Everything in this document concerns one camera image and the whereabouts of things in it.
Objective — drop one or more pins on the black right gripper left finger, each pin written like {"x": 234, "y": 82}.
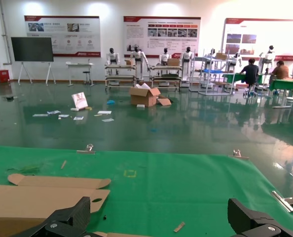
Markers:
{"x": 75, "y": 217}

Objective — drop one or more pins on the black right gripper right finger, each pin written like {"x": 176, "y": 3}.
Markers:
{"x": 245, "y": 222}

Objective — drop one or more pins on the large open cardboard box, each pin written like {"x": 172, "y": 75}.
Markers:
{"x": 141, "y": 98}

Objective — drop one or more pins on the red box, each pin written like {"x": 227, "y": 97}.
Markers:
{"x": 2, "y": 76}

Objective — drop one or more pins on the small cardboard box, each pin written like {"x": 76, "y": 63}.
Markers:
{"x": 129, "y": 62}
{"x": 221, "y": 56}
{"x": 173, "y": 62}

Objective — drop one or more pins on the silver metal binder clip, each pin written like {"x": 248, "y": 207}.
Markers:
{"x": 238, "y": 156}
{"x": 86, "y": 152}
{"x": 282, "y": 202}

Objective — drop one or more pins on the small wooden stick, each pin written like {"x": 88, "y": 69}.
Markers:
{"x": 179, "y": 226}
{"x": 63, "y": 164}

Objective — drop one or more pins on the green clear plastic scrap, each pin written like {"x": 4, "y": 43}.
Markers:
{"x": 28, "y": 169}

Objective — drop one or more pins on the green table cloth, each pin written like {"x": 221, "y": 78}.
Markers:
{"x": 173, "y": 192}

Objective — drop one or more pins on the white paper sheet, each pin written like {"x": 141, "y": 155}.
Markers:
{"x": 104, "y": 112}
{"x": 54, "y": 112}
{"x": 107, "y": 120}
{"x": 63, "y": 115}
{"x": 40, "y": 115}
{"x": 79, "y": 118}

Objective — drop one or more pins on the white paper bag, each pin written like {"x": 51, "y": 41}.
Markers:
{"x": 79, "y": 100}

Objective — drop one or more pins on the blue scrap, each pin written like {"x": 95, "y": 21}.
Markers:
{"x": 110, "y": 102}

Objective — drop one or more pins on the wheeled office chair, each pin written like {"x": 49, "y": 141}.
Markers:
{"x": 250, "y": 93}

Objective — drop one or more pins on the small white block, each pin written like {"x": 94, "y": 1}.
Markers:
{"x": 140, "y": 106}

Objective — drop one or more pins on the dark floor item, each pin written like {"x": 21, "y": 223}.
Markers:
{"x": 9, "y": 98}

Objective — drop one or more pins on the green covered table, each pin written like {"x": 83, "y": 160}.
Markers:
{"x": 284, "y": 85}
{"x": 232, "y": 77}

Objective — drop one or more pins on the black stool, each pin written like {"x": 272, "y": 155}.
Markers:
{"x": 86, "y": 72}

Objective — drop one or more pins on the seated person dark shirt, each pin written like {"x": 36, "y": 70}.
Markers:
{"x": 250, "y": 72}

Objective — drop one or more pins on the white desk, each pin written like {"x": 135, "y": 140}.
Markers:
{"x": 80, "y": 64}

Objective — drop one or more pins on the blue tray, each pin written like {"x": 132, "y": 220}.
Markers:
{"x": 211, "y": 71}

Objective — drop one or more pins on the seated person brown shirt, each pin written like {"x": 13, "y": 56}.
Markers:
{"x": 281, "y": 71}

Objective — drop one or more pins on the white humanoid robot black head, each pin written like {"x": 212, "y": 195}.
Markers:
{"x": 137, "y": 55}
{"x": 187, "y": 58}
{"x": 232, "y": 60}
{"x": 112, "y": 57}
{"x": 165, "y": 57}
{"x": 212, "y": 52}
{"x": 267, "y": 58}

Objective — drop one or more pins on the white shelving rack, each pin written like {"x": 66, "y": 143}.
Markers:
{"x": 208, "y": 58}

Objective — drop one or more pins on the black screen on white stand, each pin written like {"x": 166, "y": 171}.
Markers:
{"x": 31, "y": 49}

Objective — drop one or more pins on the poster board with round icons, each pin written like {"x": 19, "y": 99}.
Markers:
{"x": 62, "y": 29}

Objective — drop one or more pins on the poster board with building photos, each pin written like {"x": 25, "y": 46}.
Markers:
{"x": 260, "y": 32}

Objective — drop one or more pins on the poster board with photo row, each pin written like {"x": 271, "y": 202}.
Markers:
{"x": 161, "y": 27}

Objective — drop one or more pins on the pipe frame workbench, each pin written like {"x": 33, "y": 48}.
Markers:
{"x": 165, "y": 78}
{"x": 120, "y": 77}

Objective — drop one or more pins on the white wall pipe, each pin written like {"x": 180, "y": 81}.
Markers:
{"x": 4, "y": 24}

